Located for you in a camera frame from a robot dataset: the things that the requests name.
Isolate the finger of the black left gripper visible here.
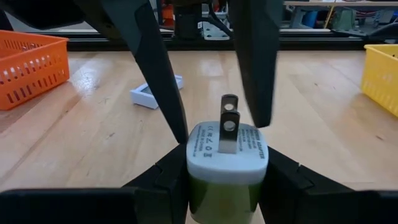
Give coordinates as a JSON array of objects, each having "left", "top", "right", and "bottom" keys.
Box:
[
  {"left": 229, "top": 0, "right": 284, "bottom": 129},
  {"left": 74, "top": 0, "right": 190, "bottom": 145}
]

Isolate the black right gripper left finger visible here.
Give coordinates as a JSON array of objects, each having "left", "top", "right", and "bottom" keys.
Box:
[{"left": 0, "top": 143, "right": 189, "bottom": 224}]

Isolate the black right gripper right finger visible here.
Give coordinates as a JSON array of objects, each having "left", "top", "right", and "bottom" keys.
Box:
[{"left": 257, "top": 146, "right": 398, "bottom": 224}]

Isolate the white digital clock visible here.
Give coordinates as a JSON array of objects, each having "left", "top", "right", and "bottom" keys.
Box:
[{"left": 129, "top": 74, "right": 184, "bottom": 110}]

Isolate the green USB wall charger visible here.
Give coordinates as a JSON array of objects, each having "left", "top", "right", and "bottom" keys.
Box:
[{"left": 185, "top": 93, "right": 270, "bottom": 224}]

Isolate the orange plastic basket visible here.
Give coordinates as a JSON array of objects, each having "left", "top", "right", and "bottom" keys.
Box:
[{"left": 0, "top": 29, "right": 70, "bottom": 111}]

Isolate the yellow plastic basket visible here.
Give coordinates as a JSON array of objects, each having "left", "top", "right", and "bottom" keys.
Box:
[{"left": 360, "top": 44, "right": 398, "bottom": 118}]

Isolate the black aluminium rig frame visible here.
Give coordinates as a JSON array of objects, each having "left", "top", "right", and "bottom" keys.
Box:
[{"left": 62, "top": 27, "right": 371, "bottom": 53}]

